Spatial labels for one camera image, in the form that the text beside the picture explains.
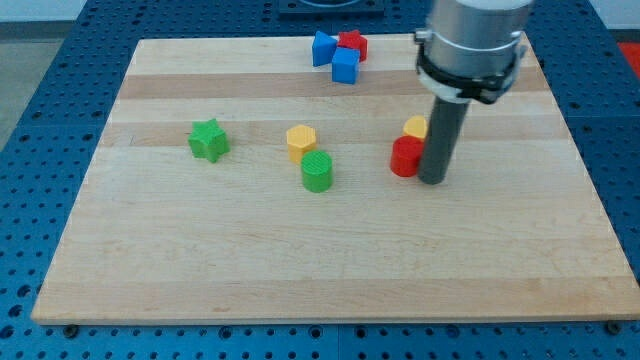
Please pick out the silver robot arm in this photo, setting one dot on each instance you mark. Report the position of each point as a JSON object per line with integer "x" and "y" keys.
{"x": 471, "y": 49}

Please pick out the blue cube block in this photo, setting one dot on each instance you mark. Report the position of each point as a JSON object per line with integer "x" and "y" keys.
{"x": 345, "y": 65}

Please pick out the blue triangle block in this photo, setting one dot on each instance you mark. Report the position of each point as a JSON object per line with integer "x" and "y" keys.
{"x": 323, "y": 49}

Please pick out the green cylinder block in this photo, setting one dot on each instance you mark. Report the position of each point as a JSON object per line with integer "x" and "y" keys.
{"x": 317, "y": 171}

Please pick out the yellow hexagon block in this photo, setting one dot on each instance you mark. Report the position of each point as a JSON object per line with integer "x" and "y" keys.
{"x": 300, "y": 140}

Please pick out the wooden board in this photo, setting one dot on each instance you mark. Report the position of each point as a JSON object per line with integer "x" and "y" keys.
{"x": 515, "y": 232}

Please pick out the red cylinder block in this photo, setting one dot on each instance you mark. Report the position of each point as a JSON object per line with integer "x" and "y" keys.
{"x": 406, "y": 155}

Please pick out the yellow heart block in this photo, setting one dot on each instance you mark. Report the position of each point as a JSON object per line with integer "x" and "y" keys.
{"x": 416, "y": 126}

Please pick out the green star block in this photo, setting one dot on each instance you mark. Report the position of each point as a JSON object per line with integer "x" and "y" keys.
{"x": 208, "y": 140}

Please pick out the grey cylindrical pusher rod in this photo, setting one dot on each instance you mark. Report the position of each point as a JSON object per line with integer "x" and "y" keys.
{"x": 445, "y": 123}

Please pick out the red star block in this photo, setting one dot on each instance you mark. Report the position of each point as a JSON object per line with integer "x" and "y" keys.
{"x": 354, "y": 40}

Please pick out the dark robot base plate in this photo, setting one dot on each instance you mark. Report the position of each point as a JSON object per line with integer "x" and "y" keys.
{"x": 291, "y": 8}

